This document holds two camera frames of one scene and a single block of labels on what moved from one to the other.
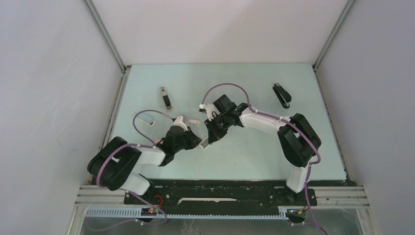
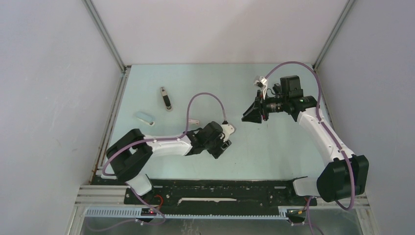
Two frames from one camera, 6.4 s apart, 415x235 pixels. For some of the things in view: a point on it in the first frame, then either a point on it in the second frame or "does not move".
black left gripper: x=194 y=140 to x=216 y=152
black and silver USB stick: x=166 y=99 does not move
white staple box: x=194 y=122 does not move
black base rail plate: x=271 y=193 does not move
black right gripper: x=214 y=134 to x=254 y=113
